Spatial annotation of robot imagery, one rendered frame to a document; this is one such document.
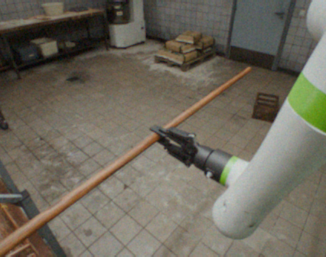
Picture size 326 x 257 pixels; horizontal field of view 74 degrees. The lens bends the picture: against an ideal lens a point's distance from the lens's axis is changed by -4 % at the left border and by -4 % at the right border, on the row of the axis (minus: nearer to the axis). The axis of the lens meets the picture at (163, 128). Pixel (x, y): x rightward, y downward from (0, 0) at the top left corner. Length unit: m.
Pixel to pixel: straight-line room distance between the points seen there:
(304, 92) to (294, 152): 0.09
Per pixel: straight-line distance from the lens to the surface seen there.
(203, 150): 0.68
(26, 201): 1.07
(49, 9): 5.40
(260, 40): 4.99
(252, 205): 0.47
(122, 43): 5.78
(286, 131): 0.37
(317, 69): 0.34
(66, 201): 0.63
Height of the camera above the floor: 1.68
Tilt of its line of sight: 37 degrees down
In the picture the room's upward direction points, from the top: straight up
